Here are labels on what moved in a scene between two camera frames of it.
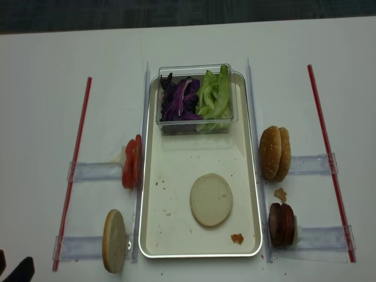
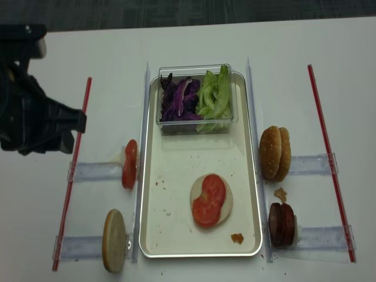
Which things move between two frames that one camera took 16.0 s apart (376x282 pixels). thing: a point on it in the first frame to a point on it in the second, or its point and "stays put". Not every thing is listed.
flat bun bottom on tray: [211, 199] stays put
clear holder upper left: [93, 171] stays put
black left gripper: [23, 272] to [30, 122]
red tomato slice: [134, 162] to [207, 208]
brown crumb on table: [281, 194] stays put
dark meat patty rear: [287, 225] stays put
